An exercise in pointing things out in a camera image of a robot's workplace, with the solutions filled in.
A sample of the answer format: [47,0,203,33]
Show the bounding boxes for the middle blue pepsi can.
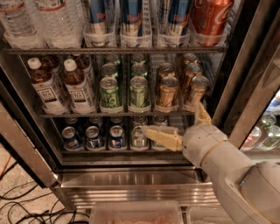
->
[86,126,104,151]

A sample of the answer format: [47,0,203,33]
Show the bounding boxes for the red coke can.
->
[191,0,235,46]

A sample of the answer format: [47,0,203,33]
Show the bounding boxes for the gold can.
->
[184,76,209,112]
[156,62,175,84]
[157,76,179,112]
[181,63,203,88]

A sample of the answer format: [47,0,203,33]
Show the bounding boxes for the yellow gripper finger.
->
[141,125,183,151]
[194,102,212,124]

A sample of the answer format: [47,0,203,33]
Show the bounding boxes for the middle wire fridge shelf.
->
[40,111,194,118]

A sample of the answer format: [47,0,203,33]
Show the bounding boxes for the middle blue energy drink can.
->
[121,0,143,47]

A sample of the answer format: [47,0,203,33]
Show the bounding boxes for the right brown tea bottle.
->
[63,59,95,114]

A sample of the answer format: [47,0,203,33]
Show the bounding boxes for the front right gold can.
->
[184,76,209,112]

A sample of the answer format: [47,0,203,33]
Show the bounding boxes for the front left gold can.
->
[157,76,179,112]

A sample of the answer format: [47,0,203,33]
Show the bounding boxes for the steel fridge door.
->
[0,52,58,188]

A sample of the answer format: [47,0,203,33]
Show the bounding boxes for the brown tea bottle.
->
[63,59,95,114]
[27,58,68,115]

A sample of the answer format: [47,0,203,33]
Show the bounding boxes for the blue pepsi can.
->
[109,125,126,149]
[61,126,83,151]
[86,126,104,151]

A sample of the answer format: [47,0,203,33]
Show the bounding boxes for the top wire fridge shelf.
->
[1,46,228,55]

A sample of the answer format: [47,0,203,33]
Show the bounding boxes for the right blue pepsi can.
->
[109,125,126,149]

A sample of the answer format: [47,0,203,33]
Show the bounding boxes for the black floor cables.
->
[0,161,90,224]

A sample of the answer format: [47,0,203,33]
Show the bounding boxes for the right clear plastic bin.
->
[186,206,235,224]

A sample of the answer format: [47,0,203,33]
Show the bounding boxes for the left clear water bottle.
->
[0,0,42,49]

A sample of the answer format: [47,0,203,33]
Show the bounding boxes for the left clear plastic bin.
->
[89,201,184,224]

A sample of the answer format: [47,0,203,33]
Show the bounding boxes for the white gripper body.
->
[182,123,228,168]

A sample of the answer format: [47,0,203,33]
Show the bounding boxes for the left blue pepsi can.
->
[61,126,83,151]

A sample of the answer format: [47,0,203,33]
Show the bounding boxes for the clear water bottle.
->
[0,0,42,49]
[34,0,82,49]

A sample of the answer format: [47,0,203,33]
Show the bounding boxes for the right blue energy drink can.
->
[165,0,193,47]

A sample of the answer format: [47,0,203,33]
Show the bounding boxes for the green can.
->
[131,64,148,78]
[100,76,122,112]
[129,76,151,113]
[101,63,118,79]

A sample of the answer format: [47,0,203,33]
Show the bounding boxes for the left blue energy drink can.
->
[89,0,108,47]

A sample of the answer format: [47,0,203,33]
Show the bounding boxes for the clear plastic bin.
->
[186,206,235,224]
[89,201,184,224]

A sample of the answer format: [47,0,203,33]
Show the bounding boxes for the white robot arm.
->
[142,105,280,224]

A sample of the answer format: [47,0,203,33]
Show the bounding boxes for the right silver soda can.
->
[152,142,166,151]

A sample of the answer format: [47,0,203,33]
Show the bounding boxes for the blue energy drink can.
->
[121,0,143,47]
[89,0,108,47]
[165,0,193,47]

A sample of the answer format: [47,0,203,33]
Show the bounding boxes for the front left green can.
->
[100,76,122,112]

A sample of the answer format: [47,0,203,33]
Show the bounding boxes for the left brown tea bottle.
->
[27,58,68,115]

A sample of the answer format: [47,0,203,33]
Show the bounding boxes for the left silver soda can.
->
[131,126,148,151]

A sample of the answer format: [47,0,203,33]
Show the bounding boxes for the wire fridge shelf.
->
[1,46,228,55]
[40,111,194,118]

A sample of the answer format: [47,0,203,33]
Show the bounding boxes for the front right green can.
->
[129,76,151,113]

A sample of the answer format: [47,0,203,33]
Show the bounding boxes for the silver soda can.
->
[131,126,148,151]
[152,142,166,151]

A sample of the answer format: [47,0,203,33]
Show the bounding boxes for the right clear water bottle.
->
[34,0,82,49]

